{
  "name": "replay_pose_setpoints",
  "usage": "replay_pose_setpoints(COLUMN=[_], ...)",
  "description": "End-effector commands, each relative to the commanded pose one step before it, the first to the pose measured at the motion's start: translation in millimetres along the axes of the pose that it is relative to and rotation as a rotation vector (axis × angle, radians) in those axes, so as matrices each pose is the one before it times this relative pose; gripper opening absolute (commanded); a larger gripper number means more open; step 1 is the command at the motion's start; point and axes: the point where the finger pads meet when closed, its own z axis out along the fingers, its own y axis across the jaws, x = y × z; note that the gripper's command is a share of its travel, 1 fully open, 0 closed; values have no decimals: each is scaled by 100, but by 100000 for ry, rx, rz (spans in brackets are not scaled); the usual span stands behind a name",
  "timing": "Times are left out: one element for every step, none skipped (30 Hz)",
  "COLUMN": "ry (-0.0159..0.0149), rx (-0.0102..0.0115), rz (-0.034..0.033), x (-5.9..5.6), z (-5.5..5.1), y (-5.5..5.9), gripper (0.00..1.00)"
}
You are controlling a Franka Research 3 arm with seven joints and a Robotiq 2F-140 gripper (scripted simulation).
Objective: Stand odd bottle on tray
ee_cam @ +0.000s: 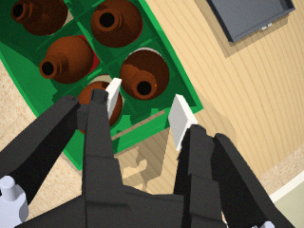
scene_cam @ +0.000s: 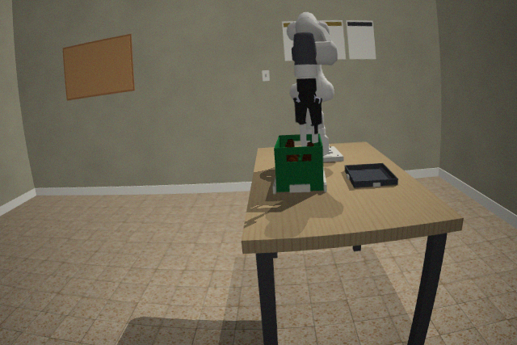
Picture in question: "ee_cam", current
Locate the green plastic bottle crate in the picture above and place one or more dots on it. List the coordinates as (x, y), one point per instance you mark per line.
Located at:
(21, 55)

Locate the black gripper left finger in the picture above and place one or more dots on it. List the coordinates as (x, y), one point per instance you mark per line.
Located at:
(26, 161)

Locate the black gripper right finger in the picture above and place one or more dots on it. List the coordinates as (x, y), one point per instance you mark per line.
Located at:
(230, 186)

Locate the dark grey rectangular tray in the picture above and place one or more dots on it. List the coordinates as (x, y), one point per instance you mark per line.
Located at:
(246, 16)

